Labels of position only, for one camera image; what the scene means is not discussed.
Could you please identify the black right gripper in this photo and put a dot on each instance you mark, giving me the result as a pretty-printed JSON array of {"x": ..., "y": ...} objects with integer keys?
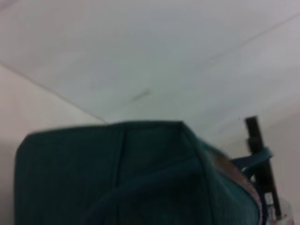
[{"x": 267, "y": 185}]

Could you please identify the dark teal insulated lunch bag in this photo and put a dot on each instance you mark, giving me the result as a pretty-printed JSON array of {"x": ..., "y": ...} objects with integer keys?
[{"x": 105, "y": 175}]

